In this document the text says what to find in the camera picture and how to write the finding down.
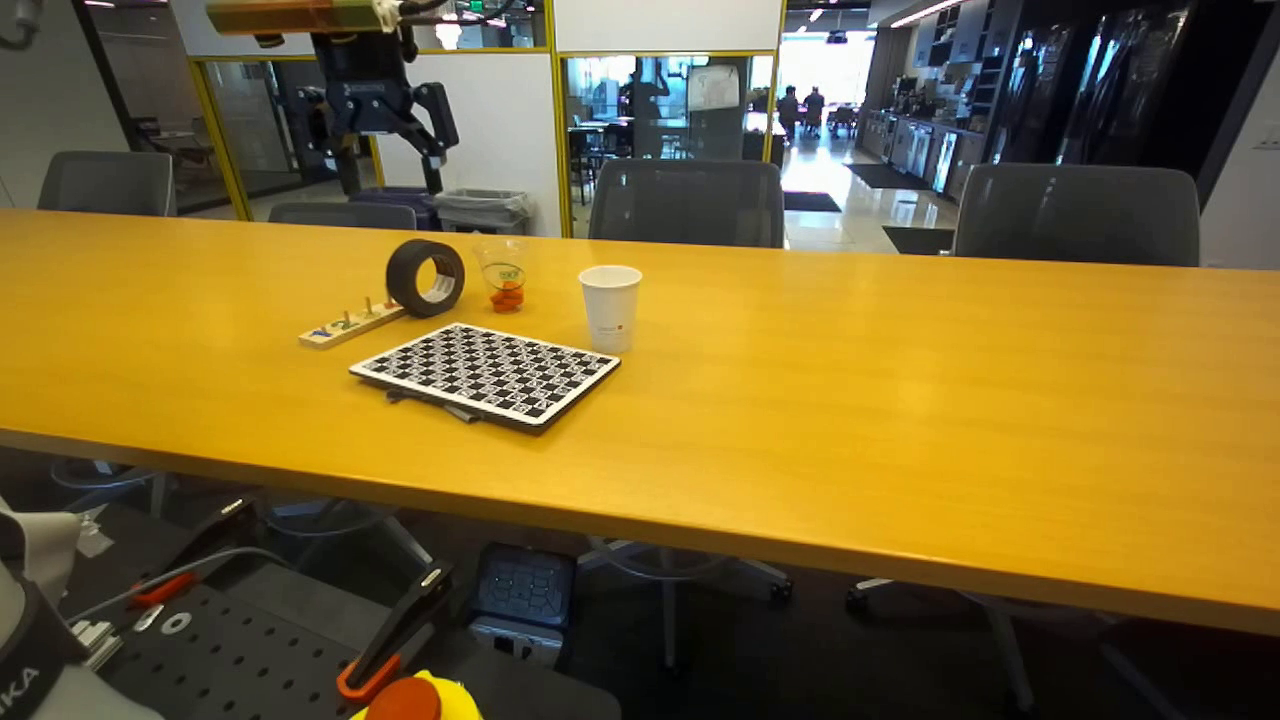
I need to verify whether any clear plastic cup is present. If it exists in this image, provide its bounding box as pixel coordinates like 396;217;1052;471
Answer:
474;239;529;318

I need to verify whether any background person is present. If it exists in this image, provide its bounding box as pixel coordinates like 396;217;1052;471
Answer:
795;82;832;134
616;62;673;165

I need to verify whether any yellow framed glass partition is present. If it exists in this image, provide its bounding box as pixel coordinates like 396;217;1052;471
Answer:
168;0;793;239

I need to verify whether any yellow red emergency stop button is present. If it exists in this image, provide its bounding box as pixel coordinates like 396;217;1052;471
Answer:
352;669;492;720

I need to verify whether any orange black clamp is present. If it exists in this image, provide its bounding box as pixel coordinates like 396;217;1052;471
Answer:
73;565;210;632
333;559;454;710

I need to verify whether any black white calibration board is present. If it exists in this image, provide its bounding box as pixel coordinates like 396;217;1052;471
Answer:
348;318;625;431

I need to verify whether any black tape roll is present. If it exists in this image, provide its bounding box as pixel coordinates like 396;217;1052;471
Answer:
380;237;473;318

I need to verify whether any white paper cup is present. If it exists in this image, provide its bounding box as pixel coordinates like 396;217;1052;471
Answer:
576;258;642;359

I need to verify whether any grey floor box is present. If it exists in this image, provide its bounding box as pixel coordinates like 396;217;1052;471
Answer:
462;535;578;669

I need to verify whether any black perforated breadboard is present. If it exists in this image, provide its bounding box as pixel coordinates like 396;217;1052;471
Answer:
95;556;445;720

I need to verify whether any wooden number puzzle board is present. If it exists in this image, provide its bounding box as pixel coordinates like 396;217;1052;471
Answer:
295;295;408;352

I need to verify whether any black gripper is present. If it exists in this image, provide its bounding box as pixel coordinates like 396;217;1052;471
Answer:
308;29;462;198

